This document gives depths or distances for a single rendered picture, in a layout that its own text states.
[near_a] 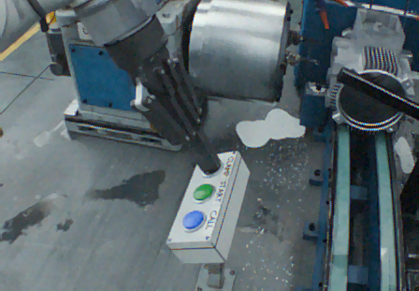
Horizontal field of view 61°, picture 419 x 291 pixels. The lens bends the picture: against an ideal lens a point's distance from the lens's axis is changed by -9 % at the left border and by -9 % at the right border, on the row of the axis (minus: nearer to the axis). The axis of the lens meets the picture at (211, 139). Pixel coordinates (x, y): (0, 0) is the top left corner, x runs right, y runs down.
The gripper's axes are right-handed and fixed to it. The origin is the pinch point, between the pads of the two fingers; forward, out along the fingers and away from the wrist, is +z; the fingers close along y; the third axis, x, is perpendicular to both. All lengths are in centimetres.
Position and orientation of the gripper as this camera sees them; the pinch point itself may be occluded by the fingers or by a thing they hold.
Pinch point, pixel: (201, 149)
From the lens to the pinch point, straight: 56.9
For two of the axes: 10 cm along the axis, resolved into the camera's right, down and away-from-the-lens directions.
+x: -8.7, 1.7, 4.6
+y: 2.5, -6.5, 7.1
